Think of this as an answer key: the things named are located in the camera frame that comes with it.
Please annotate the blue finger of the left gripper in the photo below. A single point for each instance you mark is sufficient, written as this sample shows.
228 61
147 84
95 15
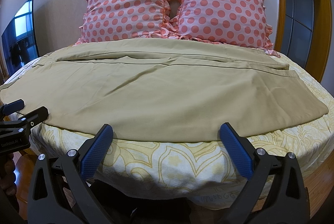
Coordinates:
7 109
25 123

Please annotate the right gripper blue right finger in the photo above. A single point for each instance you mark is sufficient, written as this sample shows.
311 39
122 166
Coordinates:
274 191

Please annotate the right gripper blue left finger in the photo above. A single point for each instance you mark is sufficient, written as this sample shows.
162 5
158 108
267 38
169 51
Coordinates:
59 192

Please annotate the beige khaki pants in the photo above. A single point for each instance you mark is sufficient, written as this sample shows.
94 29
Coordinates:
163 90

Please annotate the black flat screen television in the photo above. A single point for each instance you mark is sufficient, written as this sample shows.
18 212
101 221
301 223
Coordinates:
19 40

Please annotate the yellow floral bed sheet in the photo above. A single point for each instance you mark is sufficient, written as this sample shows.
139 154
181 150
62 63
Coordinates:
201 171

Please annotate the left pink polka dot pillow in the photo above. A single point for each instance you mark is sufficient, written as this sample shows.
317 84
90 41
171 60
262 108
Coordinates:
111 20

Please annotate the pink polka dot pillow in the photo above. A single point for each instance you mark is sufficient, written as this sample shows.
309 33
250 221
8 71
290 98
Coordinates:
237 22
111 20

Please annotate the right pink polka dot pillow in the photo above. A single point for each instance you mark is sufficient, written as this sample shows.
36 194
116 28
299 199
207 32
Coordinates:
237 22

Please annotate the wooden framed glass door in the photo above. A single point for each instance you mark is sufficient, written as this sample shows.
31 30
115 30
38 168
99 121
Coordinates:
302 30

